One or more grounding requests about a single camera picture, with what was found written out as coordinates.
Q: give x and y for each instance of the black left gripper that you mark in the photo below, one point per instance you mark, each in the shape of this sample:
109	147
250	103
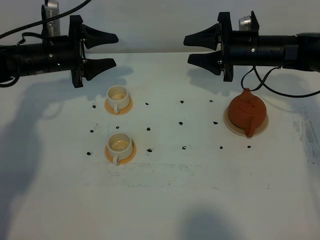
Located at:
64	52

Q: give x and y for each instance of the white teacup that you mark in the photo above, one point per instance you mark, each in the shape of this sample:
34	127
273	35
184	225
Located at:
118	98
119	147

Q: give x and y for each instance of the far orange coaster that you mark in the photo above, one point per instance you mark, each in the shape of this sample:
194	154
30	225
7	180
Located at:
123	111

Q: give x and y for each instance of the near white teacup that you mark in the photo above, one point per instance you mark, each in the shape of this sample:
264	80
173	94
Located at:
119	147

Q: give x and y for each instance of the orange coaster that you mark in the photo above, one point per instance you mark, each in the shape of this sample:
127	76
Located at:
122	161
123	111

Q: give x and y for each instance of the beige teapot coaster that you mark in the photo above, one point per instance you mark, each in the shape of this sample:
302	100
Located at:
240	131

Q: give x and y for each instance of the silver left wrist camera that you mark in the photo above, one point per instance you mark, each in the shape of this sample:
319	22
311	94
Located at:
50	9

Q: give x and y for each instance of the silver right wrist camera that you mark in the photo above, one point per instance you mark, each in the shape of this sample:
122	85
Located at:
247	23

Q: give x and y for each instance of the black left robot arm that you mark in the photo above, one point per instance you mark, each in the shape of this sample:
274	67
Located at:
39	54

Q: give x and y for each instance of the brown clay teapot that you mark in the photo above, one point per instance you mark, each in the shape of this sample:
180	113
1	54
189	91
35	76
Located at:
247	111

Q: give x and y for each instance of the far white teacup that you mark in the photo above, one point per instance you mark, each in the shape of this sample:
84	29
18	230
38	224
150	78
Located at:
118	98

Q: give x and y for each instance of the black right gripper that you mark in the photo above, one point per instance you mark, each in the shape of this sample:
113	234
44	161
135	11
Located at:
237	47

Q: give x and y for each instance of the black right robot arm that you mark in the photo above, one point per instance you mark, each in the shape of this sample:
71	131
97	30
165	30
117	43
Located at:
297	52

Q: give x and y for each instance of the near orange coaster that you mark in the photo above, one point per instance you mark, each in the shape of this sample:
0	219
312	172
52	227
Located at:
122	161

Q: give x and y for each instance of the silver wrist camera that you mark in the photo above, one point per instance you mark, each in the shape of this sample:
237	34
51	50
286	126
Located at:
50	9
247	23

